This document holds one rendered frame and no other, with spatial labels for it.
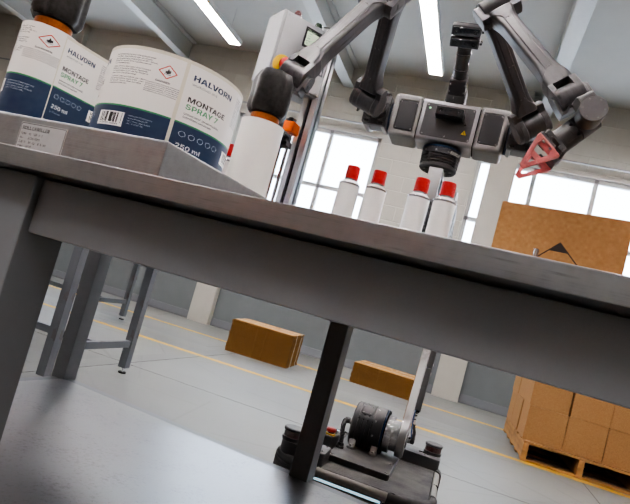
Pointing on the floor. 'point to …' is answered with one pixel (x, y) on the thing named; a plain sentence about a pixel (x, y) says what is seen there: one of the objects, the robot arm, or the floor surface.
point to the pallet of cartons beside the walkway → (579, 435)
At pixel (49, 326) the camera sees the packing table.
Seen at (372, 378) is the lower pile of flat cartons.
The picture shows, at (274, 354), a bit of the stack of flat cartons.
